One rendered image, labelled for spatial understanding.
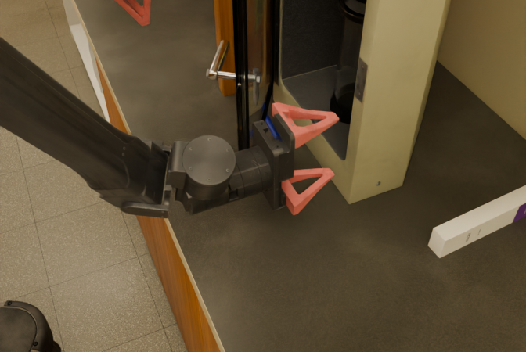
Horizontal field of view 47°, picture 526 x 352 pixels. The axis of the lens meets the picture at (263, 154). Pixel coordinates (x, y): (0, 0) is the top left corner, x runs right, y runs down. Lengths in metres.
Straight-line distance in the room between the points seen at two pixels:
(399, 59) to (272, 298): 0.40
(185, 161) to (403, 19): 0.38
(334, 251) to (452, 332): 0.22
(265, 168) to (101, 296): 1.47
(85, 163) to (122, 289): 1.53
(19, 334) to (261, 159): 1.24
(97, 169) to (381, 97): 0.46
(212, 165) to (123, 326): 1.46
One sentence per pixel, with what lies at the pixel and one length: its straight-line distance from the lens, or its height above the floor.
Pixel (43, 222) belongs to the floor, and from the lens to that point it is 2.40.
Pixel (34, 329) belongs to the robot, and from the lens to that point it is 1.84.
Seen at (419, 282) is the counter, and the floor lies 0.94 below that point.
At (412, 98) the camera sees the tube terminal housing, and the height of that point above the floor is 1.15.
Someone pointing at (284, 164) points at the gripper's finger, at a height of 1.24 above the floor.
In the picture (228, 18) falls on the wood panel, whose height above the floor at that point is 1.13.
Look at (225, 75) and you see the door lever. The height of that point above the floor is 1.20.
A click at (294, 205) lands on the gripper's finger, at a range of 0.78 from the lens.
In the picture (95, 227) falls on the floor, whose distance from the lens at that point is 2.33.
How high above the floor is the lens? 1.74
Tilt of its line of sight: 44 degrees down
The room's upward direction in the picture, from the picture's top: straight up
